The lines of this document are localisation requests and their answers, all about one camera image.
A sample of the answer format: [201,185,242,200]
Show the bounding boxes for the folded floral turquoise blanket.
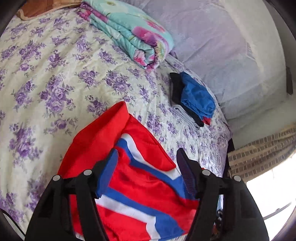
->
[78,1,174,70]

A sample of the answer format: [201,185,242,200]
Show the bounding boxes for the folded black garment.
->
[170,72,204,128]

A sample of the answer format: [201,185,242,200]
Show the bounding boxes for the white lace covered bedding pile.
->
[131,1,287,120]

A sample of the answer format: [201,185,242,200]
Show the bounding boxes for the folded red garment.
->
[202,116,211,126]

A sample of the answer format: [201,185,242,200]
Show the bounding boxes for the folded blue garment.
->
[180,72,216,119]

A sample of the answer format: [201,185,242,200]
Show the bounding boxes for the folded grey garment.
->
[172,104,200,130]

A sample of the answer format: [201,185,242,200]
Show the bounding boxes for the red track pants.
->
[58,101,199,240]

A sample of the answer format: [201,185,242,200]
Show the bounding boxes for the brown pillow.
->
[16,0,82,21]

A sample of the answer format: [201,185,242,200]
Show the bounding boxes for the purple floral bedsheet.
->
[1,9,231,231]

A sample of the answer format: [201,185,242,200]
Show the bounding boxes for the beige checked curtain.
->
[227,123,296,182]

